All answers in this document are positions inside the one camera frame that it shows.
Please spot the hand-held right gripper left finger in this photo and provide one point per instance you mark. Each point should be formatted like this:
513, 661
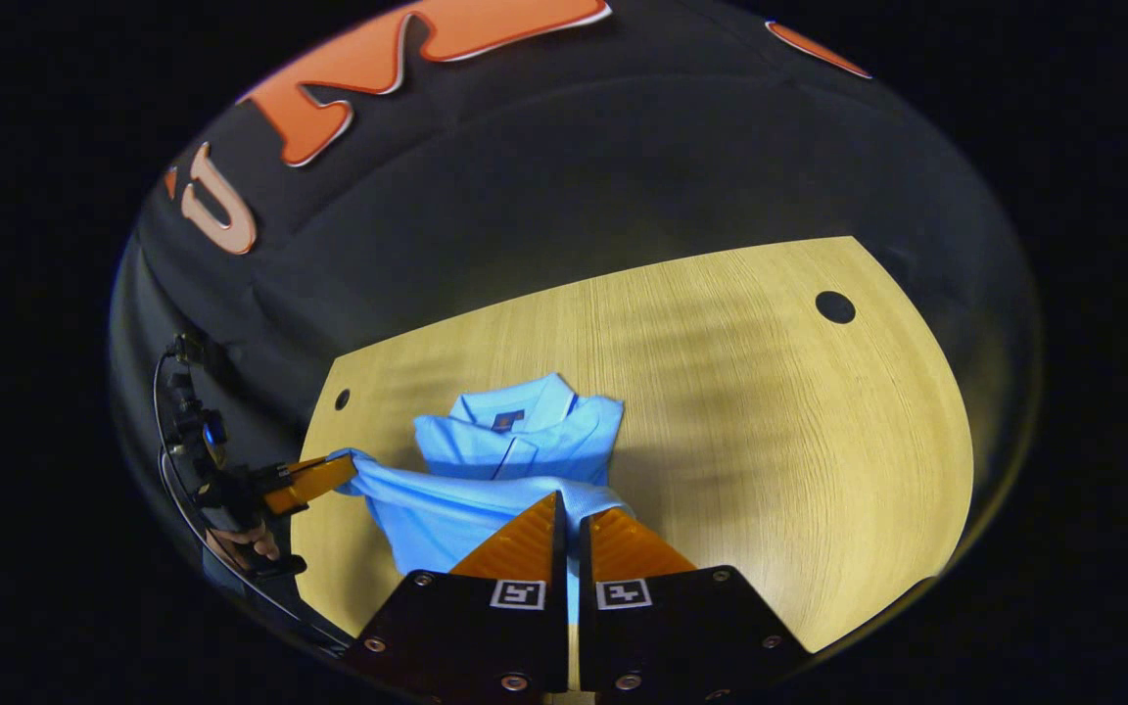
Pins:
486, 636

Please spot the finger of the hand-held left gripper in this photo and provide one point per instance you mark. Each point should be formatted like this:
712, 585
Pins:
314, 482

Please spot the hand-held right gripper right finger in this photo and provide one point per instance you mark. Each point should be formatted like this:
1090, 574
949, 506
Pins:
672, 636

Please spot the light blue T-shirt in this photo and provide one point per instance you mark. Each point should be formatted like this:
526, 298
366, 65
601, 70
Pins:
525, 441

